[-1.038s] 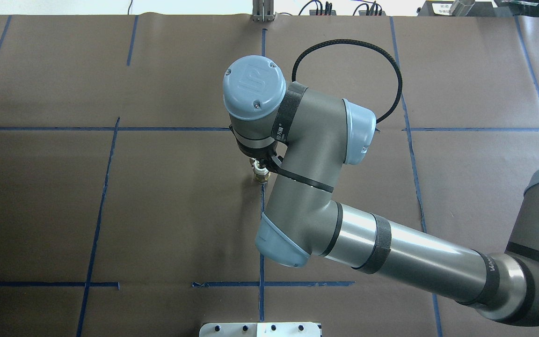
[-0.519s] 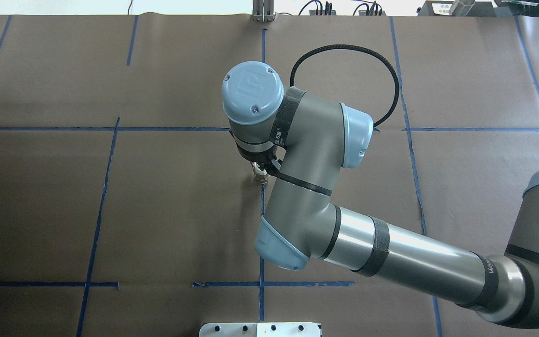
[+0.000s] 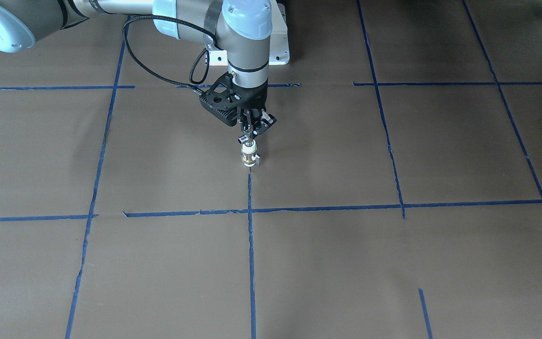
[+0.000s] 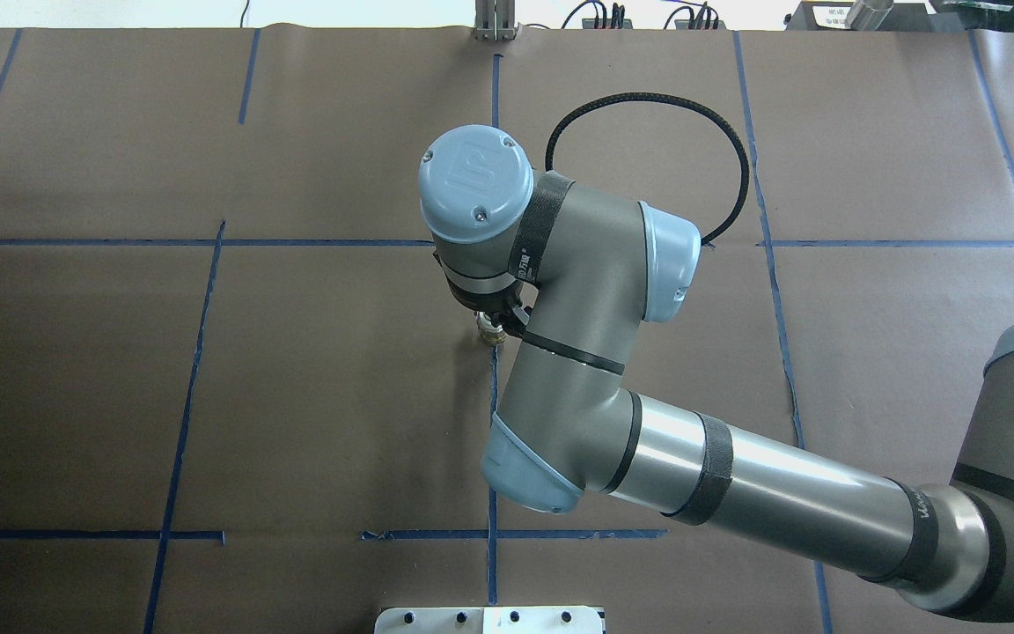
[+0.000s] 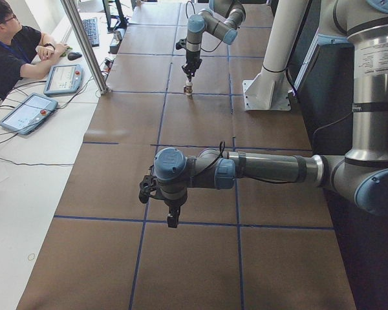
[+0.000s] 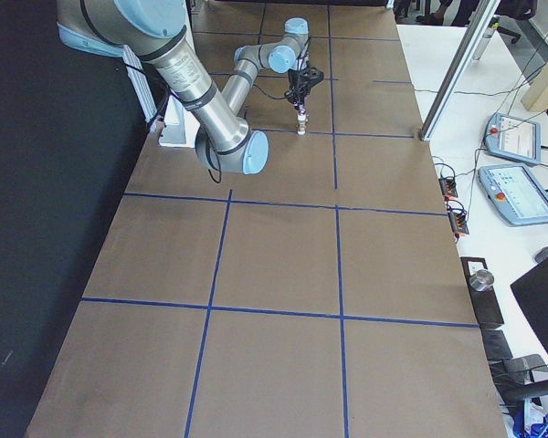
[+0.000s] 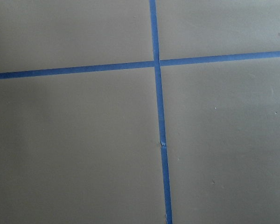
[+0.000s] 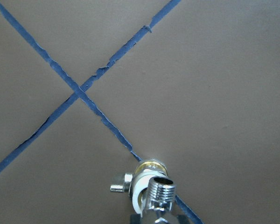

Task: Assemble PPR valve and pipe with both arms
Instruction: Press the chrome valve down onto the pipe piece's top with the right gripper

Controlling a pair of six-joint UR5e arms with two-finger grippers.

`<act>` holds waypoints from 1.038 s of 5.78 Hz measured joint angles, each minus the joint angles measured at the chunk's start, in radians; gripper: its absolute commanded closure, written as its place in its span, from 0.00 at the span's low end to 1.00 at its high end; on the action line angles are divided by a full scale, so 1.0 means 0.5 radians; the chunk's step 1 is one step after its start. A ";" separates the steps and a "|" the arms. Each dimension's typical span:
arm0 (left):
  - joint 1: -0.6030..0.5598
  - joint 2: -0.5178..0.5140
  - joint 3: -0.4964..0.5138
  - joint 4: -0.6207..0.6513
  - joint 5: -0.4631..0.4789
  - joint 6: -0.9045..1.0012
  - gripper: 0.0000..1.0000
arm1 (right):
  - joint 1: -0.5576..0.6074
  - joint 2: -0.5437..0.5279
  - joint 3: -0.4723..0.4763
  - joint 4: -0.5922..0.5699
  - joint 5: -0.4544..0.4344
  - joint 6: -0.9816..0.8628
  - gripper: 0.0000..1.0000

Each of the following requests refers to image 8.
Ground white brass PPR valve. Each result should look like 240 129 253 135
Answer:
110 158 168 214

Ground chrome tee pipe fitting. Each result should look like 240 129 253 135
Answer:
141 177 178 224

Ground brown paper table cover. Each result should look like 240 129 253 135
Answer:
0 0 280 224

